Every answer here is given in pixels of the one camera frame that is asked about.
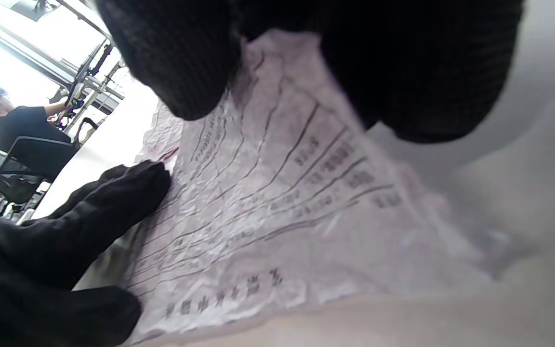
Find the person's left hand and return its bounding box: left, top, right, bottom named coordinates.
left=0, top=161, right=172, bottom=347

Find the person's right hand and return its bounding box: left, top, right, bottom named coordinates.
left=95, top=0, right=525, bottom=144

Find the black office chair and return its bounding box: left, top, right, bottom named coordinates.
left=0, top=135, right=81, bottom=205

